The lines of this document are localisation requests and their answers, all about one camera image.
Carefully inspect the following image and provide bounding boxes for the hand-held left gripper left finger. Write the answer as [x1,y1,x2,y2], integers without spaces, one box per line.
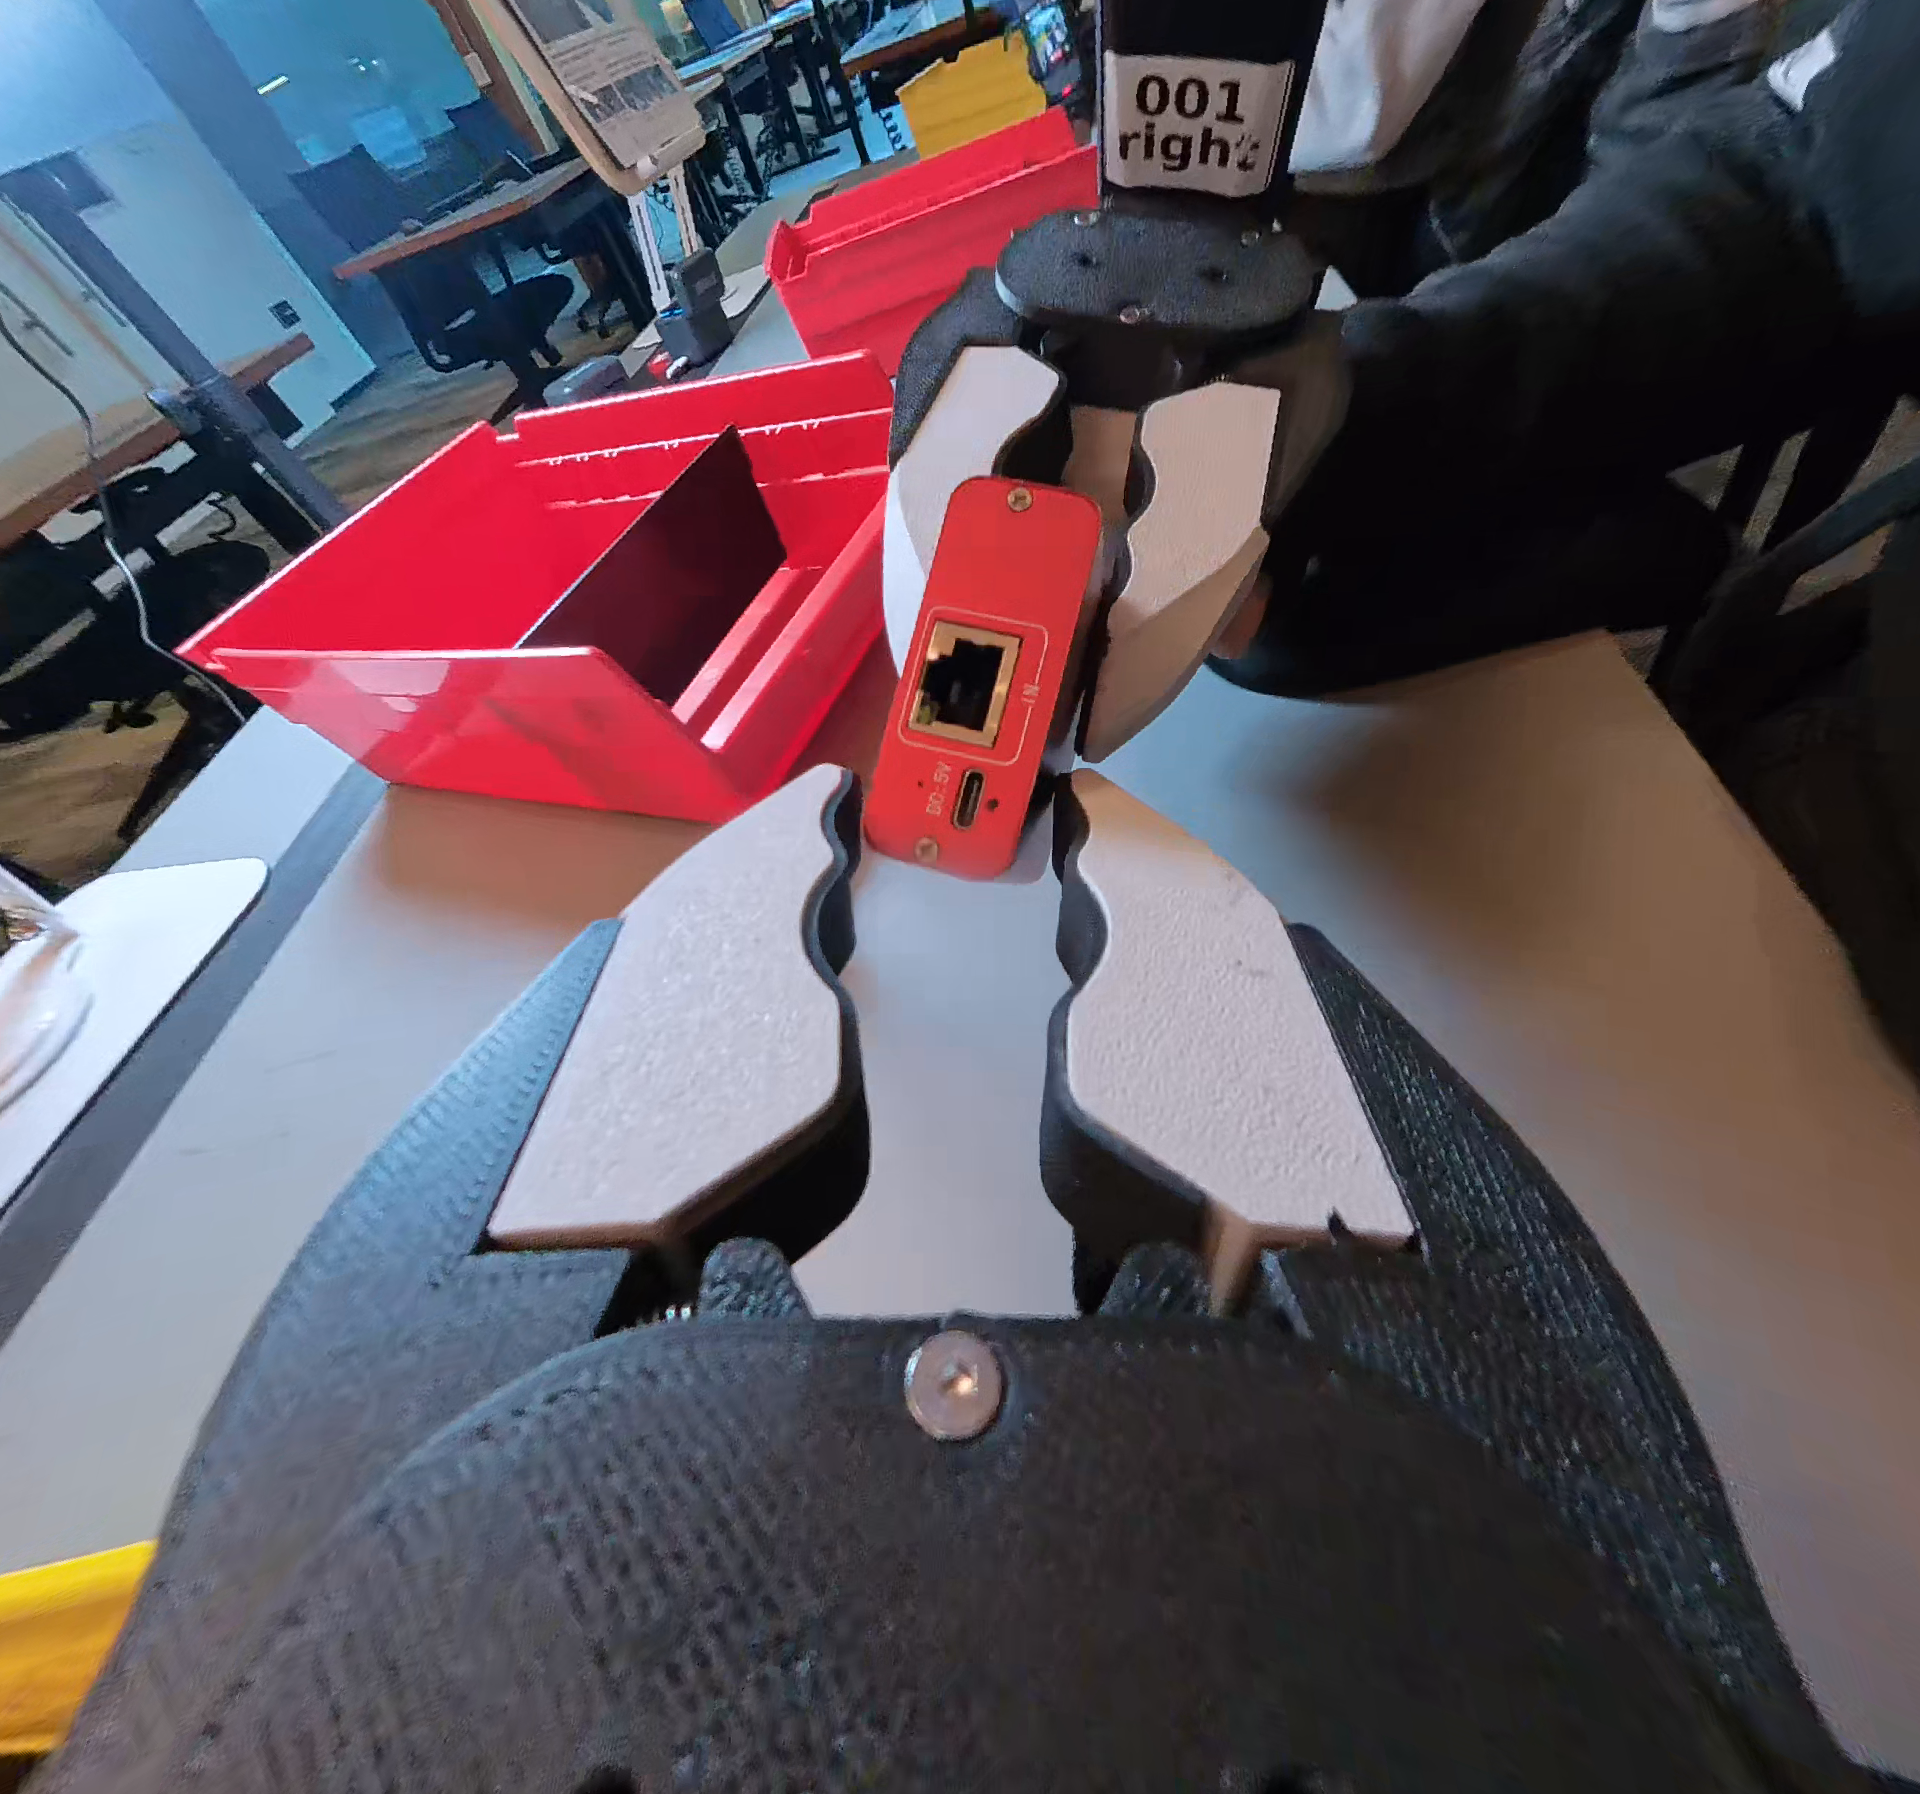
[485,760,870,1256]

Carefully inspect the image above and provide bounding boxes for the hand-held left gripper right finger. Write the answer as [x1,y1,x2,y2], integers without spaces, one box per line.
[1040,770,1418,1317]

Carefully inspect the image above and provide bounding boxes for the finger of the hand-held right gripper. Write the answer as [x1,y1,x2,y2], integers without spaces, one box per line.
[1074,380,1283,767]
[882,346,1070,696]

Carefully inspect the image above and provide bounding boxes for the red ethernet splitter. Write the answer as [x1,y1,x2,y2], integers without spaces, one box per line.
[865,479,1101,878]

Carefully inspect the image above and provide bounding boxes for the red plastic bin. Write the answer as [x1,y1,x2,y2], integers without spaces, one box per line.
[764,106,1101,376]
[175,351,900,823]

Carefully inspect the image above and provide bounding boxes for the yellow plastic bin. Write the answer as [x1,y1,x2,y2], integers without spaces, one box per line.
[895,33,1053,159]
[0,1538,157,1765]

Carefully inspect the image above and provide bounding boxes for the person's right forearm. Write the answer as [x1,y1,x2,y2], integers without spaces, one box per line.
[1251,0,1920,699]

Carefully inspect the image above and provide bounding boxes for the small black desk device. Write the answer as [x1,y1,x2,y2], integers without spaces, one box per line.
[659,253,739,376]

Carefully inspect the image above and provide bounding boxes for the black bin divider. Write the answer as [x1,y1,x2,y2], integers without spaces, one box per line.
[516,429,787,707]

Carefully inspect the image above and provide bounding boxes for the wooden background desk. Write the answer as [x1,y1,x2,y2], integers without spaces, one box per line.
[333,160,600,374]
[0,329,318,550]

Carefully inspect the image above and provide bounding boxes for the black office chair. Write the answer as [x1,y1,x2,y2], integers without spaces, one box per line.
[0,466,272,745]

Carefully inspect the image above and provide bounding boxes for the dark steel column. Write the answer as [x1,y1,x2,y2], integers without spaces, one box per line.
[57,0,352,541]

